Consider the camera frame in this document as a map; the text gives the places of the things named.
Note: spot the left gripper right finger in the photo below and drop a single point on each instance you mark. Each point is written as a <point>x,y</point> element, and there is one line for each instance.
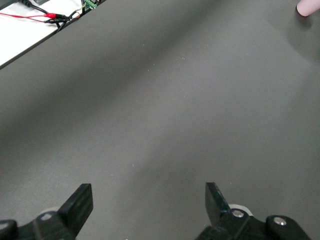
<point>215,202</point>

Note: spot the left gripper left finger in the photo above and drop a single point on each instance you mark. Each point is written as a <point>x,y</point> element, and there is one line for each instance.
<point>75,206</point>

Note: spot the pink plastic cup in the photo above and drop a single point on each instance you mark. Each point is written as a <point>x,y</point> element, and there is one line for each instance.
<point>308,7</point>

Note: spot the green terminal connector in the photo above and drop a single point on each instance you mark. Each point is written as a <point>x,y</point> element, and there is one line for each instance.
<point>90,3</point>

